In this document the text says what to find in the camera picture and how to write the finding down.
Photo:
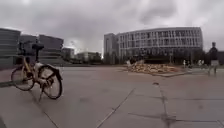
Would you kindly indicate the yellow bicycle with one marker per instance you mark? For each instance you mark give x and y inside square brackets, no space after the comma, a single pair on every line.
[36,76]

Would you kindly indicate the person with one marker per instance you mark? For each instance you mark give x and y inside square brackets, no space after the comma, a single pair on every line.
[213,58]

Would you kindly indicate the grey glass building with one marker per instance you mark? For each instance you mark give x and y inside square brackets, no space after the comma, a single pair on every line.
[8,46]

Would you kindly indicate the pile of brown rubble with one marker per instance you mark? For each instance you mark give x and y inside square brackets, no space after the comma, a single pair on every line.
[153,68]

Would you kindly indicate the grey stone slab pavement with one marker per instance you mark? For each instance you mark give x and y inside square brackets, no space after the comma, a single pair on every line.
[116,96]

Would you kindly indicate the large curved grey building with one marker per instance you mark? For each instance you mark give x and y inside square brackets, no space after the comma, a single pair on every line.
[160,43]

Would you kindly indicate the group of people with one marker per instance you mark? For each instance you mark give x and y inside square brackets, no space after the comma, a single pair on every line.
[193,63]

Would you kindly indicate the low distant building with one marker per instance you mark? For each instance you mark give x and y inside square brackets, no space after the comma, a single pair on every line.
[83,56]

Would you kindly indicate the dark grey building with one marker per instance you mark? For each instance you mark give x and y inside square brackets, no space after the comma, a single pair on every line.
[46,48]

